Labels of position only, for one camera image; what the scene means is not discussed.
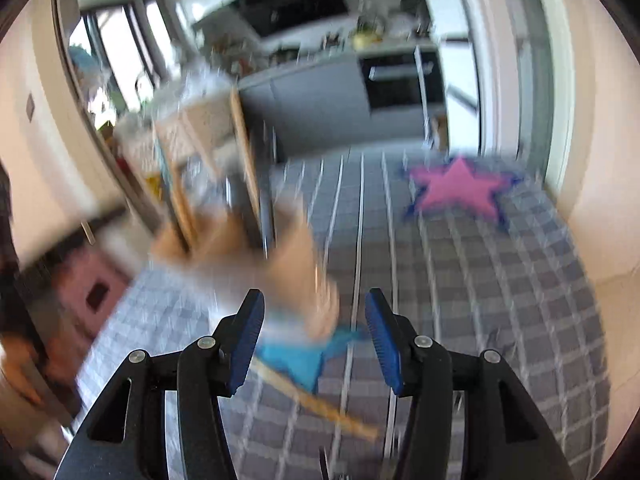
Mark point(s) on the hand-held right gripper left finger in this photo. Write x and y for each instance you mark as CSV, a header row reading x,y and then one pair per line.
x,y
245,345

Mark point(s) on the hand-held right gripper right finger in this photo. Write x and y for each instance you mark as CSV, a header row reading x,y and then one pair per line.
x,y
385,340

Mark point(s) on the plain bamboo chopstick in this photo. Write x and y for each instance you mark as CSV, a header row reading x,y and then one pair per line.
x,y
325,407

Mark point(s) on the beige plastic utensil holder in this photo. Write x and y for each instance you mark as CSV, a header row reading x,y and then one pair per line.
x,y
290,265

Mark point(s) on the blue floral bamboo chopstick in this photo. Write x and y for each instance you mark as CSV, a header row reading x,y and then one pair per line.
x,y
174,195

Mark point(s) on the grey checked tablecloth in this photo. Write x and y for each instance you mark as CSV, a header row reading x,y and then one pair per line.
x,y
450,285

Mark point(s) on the pink plastic stool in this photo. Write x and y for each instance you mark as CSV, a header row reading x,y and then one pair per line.
x,y
80,280

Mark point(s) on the beige plastic shelf rack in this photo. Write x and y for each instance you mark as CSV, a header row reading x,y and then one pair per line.
x,y
205,125

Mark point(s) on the grey kitchen counter cabinet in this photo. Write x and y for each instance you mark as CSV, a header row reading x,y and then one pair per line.
x,y
310,105

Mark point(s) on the black built-in oven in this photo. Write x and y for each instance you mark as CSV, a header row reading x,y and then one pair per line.
x,y
400,80

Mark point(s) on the yellow pot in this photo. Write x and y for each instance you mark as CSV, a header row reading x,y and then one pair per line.
x,y
366,39

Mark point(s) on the black range hood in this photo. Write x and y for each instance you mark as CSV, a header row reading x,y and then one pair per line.
x,y
295,5

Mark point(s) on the white sliding door frame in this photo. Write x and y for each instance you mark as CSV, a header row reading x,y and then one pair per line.
x,y
505,60

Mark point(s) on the wall switch plate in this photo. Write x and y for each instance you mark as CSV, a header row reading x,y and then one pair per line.
x,y
30,107

